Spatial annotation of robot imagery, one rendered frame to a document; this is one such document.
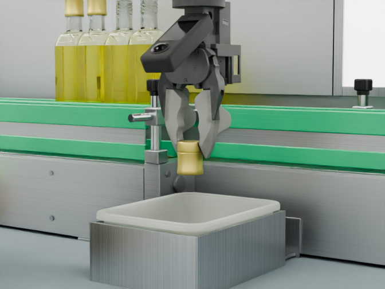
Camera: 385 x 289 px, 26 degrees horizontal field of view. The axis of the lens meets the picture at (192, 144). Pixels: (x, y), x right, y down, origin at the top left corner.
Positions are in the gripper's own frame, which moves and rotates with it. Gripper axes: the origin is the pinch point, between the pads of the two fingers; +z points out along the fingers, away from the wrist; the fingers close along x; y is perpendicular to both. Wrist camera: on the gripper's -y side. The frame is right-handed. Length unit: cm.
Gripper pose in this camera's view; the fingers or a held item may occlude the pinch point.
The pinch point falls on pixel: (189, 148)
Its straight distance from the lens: 111.8
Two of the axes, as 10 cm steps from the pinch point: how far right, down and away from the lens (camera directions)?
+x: -8.1, -0.5, 5.8
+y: 5.8, -0.8, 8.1
